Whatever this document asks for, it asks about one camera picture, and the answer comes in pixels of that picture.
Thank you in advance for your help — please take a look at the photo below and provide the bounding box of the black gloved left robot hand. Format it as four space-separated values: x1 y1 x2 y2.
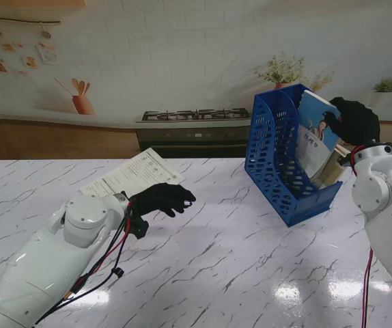
130 182 197 218

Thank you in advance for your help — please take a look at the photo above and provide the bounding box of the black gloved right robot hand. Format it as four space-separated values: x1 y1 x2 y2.
322 96 381 148

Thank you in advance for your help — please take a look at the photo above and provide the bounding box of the white printed paper sheet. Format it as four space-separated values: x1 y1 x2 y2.
79 147 186 198

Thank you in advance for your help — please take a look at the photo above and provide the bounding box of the blue cover book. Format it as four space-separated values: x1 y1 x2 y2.
296 89 342 184

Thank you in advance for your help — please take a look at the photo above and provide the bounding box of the beige Little Prince book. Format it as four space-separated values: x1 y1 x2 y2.
320 148 349 188

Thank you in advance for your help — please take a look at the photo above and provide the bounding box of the blue perforated plastic file rack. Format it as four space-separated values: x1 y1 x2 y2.
244 83 344 228

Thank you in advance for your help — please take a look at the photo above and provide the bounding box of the large illustrated picture book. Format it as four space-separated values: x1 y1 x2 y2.
0 0 392 168

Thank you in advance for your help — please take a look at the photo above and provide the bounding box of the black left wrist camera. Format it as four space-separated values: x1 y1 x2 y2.
129 217 150 239

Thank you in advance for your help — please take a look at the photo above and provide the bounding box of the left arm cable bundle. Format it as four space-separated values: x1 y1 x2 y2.
33 201 135 325

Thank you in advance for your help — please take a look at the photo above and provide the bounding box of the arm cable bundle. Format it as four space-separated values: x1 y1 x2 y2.
359 247 375 328
33 201 135 325

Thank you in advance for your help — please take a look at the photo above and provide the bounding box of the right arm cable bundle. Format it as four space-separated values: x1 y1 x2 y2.
359 247 375 328

